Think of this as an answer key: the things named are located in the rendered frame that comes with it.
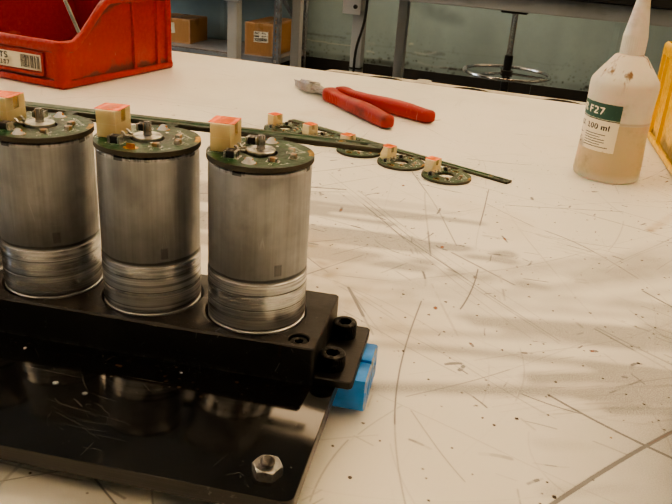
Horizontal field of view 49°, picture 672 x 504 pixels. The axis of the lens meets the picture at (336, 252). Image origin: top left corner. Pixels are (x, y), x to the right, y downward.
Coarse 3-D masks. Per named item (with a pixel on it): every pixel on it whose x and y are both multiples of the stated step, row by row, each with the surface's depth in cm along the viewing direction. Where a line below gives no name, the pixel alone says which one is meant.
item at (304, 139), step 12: (48, 108) 20; (60, 108) 20; (72, 108) 20; (84, 108) 20; (132, 120) 19; (144, 120) 19; (156, 120) 19; (168, 120) 19; (180, 120) 19; (252, 132) 19; (264, 132) 19; (276, 132) 19; (288, 132) 19; (312, 144) 18; (324, 144) 18; (336, 144) 18; (348, 144) 18; (360, 144) 18; (372, 144) 18
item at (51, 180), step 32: (32, 128) 18; (0, 160) 17; (32, 160) 17; (64, 160) 17; (0, 192) 18; (32, 192) 17; (64, 192) 18; (96, 192) 19; (0, 224) 18; (32, 224) 18; (64, 224) 18; (96, 224) 19; (32, 256) 18; (64, 256) 18; (96, 256) 19; (32, 288) 18; (64, 288) 19
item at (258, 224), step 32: (224, 192) 16; (256, 192) 16; (288, 192) 16; (224, 224) 17; (256, 224) 17; (288, 224) 17; (224, 256) 17; (256, 256) 17; (288, 256) 17; (224, 288) 17; (256, 288) 17; (288, 288) 18; (224, 320) 18; (256, 320) 18; (288, 320) 18
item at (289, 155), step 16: (256, 144) 18; (272, 144) 18; (288, 144) 18; (208, 160) 17; (224, 160) 16; (240, 160) 16; (256, 160) 16; (272, 160) 16; (288, 160) 17; (304, 160) 17
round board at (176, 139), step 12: (132, 132) 18; (168, 132) 18; (180, 132) 18; (192, 132) 18; (96, 144) 17; (108, 144) 17; (120, 144) 17; (144, 144) 17; (156, 144) 17; (168, 144) 17; (180, 144) 17; (192, 144) 17; (132, 156) 16; (144, 156) 16; (156, 156) 17; (168, 156) 17
